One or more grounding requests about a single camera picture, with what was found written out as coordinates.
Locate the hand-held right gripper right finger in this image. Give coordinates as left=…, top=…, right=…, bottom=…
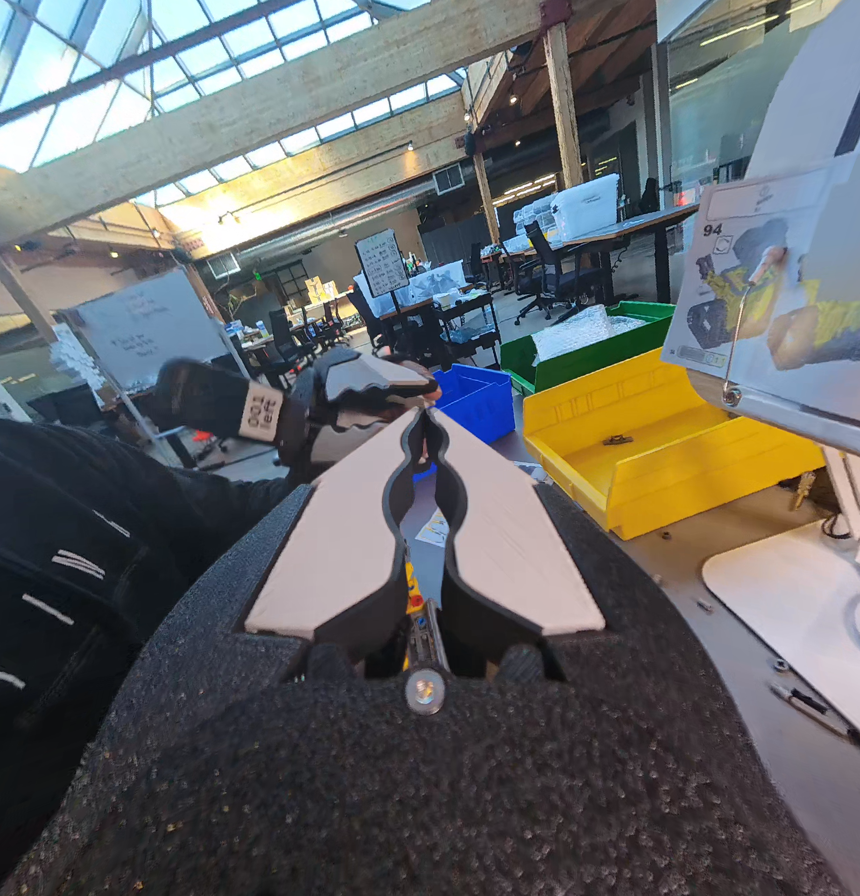
left=429, top=408, right=607, bottom=678

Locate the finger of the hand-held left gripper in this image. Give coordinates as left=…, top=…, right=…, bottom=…
left=321, top=352, right=441, bottom=410
left=308, top=399, right=427, bottom=483

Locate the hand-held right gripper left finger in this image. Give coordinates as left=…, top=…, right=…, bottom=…
left=244, top=408, right=429, bottom=678

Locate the yellow grey tracked toy robot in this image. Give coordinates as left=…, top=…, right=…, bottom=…
left=401, top=539, right=451, bottom=674

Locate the yellow storage bin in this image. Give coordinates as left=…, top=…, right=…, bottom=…
left=522, top=345, right=828, bottom=541

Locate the person's left forearm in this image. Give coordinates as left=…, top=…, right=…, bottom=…
left=0, top=418, right=294, bottom=540

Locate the grey desk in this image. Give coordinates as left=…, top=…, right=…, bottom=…
left=402, top=413, right=860, bottom=896

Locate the long office desk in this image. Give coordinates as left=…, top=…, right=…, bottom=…
left=559, top=203, right=700, bottom=305

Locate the whiteboard on stand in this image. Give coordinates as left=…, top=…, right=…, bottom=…
left=57, top=268, right=250, bottom=394

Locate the black utility cart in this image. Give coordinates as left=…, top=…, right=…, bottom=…
left=430, top=288, right=502, bottom=372

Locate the blue storage bin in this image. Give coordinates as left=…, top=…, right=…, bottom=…
left=412, top=363, right=516, bottom=484

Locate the white grid sign board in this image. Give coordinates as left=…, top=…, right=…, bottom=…
left=354, top=229, right=412, bottom=299

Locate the black office chair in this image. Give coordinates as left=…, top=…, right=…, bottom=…
left=522, top=220, right=600, bottom=326

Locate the bubble wrap sheet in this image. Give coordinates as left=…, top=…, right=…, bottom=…
left=531, top=304, right=656, bottom=362

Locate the green storage bin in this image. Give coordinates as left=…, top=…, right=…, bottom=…
left=500, top=300, right=677, bottom=397

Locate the white metal book stand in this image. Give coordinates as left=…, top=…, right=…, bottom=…
left=682, top=0, right=860, bottom=750

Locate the clear plastic storage box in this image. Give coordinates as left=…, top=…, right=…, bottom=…
left=552, top=173, right=621, bottom=244

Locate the person's black striped clothing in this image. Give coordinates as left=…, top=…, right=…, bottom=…
left=0, top=483, right=217, bottom=893

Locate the open instruction booklet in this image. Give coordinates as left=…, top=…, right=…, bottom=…
left=661, top=149, right=860, bottom=385

